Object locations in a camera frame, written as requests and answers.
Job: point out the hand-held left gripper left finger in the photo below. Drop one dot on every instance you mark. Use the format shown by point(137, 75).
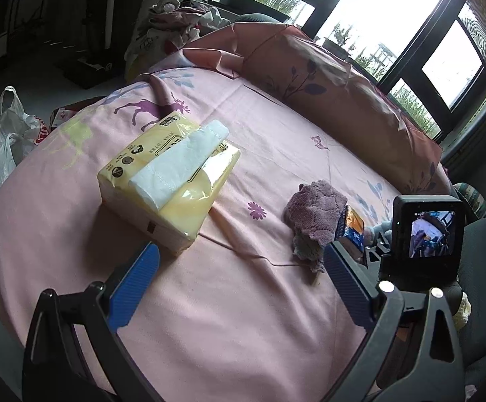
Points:
point(134, 284)

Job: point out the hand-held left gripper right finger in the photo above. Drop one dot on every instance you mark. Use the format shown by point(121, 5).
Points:
point(347, 284)

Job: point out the blue plush elephant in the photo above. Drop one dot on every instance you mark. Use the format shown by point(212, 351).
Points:
point(377, 231)

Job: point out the blue tissue pack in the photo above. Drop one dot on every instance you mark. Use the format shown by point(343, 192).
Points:
point(351, 226)

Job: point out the cream knitted cloth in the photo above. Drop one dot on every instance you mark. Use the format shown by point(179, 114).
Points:
point(461, 312)

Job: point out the purple towel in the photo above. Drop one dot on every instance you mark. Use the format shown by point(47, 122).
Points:
point(314, 209)

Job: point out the yellow tissue pack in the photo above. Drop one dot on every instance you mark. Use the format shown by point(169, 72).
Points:
point(180, 205)

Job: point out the black chair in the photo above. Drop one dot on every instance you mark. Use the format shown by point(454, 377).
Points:
point(485, 280)

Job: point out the striped cushion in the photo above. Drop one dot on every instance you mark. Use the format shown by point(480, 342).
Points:
point(471, 199)

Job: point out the pink printed bedsheet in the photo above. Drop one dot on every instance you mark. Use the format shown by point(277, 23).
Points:
point(247, 322)

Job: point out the pink pillow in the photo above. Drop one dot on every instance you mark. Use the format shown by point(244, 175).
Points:
point(331, 92)

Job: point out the red and white carton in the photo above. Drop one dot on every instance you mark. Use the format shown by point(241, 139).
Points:
point(62, 116)

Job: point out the white plastic bag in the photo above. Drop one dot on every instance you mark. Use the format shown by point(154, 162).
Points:
point(0, 150)

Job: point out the window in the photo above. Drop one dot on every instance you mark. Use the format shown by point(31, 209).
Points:
point(393, 16)

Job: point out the pile of clothes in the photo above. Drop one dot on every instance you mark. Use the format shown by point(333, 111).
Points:
point(180, 16)

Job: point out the upright vacuum cleaner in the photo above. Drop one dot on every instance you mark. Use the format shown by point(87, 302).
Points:
point(98, 12)

